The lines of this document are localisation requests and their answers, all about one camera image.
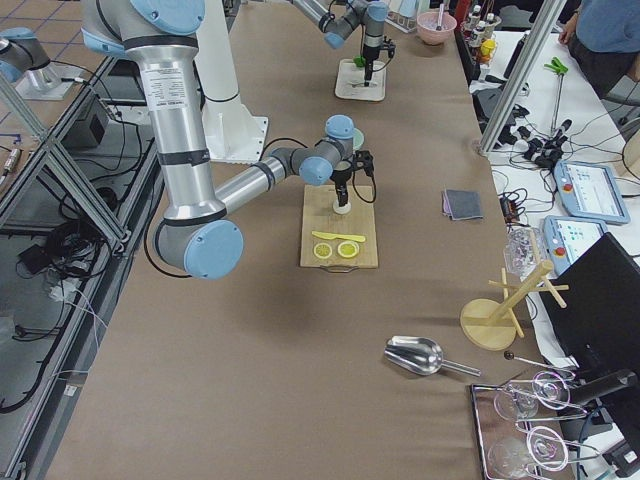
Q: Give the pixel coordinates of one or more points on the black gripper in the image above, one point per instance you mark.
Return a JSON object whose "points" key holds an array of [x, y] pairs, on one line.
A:
{"points": [[341, 177], [369, 52]]}

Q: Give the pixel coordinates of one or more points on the grey folded cloth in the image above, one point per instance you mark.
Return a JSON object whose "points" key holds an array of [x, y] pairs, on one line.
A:
{"points": [[461, 204]]}

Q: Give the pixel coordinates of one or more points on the black monitor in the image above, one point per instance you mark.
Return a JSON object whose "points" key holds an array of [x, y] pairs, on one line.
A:
{"points": [[599, 327]]}

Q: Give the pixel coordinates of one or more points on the lemon slice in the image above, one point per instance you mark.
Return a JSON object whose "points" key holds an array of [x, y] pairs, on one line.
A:
{"points": [[322, 250], [348, 249]]}

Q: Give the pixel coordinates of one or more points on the person in blue shirt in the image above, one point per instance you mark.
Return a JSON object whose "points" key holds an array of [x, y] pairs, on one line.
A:
{"points": [[603, 38]]}

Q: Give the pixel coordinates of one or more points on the pink bowl with ice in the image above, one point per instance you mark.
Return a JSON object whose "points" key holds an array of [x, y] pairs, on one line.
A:
{"points": [[434, 29]]}

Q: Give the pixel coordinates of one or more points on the green handled grabber tool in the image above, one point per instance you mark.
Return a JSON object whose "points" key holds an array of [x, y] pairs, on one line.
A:
{"points": [[560, 70]]}

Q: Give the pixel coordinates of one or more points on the lower teach pendant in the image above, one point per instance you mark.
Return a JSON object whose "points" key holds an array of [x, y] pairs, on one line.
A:
{"points": [[568, 238]]}

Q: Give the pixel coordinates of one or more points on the teach pendant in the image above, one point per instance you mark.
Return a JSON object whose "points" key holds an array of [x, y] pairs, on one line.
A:
{"points": [[568, 238], [590, 191]]}

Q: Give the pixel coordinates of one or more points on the upper teach pendant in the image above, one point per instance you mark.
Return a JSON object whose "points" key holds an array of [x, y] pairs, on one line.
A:
{"points": [[590, 191]]}

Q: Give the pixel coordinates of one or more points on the cream rabbit tray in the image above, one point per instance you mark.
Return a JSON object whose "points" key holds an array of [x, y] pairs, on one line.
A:
{"points": [[347, 72]]}

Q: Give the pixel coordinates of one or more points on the bamboo cutting board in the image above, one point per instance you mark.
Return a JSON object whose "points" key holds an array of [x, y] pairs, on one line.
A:
{"points": [[318, 215]]}

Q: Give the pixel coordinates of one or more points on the lemon slice far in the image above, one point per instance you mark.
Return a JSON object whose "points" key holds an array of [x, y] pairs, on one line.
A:
{"points": [[348, 249]]}

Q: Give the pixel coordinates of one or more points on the green lime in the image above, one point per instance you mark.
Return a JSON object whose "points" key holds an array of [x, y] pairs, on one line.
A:
{"points": [[359, 61]]}

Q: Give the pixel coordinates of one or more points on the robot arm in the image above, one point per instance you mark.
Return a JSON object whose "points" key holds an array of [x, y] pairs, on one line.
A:
{"points": [[195, 235], [370, 15]]}

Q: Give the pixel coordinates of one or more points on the white steamed bun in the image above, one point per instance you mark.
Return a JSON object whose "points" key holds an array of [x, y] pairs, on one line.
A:
{"points": [[342, 209]]}

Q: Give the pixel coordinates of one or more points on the metal scoop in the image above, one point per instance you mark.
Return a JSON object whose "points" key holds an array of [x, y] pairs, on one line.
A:
{"points": [[422, 356]]}

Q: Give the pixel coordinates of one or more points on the aluminium frame post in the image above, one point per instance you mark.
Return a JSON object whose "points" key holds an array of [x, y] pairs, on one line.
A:
{"points": [[549, 13]]}

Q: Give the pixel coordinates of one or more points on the mint green bowl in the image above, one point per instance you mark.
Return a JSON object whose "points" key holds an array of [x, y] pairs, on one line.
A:
{"points": [[357, 139]]}

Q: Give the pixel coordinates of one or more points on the lemon slice near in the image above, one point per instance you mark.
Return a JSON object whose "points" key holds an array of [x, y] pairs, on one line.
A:
{"points": [[322, 250]]}

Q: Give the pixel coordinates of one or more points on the wooden mug tree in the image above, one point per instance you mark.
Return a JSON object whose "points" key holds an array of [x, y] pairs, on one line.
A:
{"points": [[493, 326]]}

